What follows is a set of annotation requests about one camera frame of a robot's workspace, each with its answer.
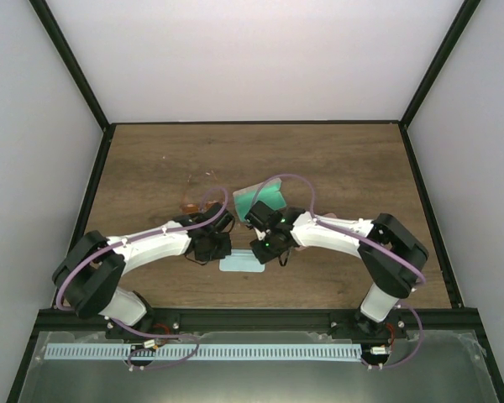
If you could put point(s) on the grey glasses case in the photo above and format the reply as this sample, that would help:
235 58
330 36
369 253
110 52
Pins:
270 194

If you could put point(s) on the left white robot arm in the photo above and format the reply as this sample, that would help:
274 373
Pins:
88 278

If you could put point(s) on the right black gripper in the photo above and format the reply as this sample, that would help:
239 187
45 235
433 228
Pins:
263 257

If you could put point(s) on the blue cleaning cloth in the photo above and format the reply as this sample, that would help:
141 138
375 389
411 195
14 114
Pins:
242 261

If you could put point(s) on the blue slotted cable duct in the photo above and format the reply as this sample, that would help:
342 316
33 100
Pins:
207 352

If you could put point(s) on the pink glasses case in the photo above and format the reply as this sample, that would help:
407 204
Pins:
308 234

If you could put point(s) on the orange sunglasses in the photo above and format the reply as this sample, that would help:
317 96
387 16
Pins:
200 191

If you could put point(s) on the black aluminium frame rail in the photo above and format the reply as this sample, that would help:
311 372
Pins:
342 323

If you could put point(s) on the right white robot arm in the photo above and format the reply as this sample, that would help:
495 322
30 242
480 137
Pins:
393 257

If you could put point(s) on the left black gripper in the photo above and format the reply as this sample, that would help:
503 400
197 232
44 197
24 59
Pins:
225 251

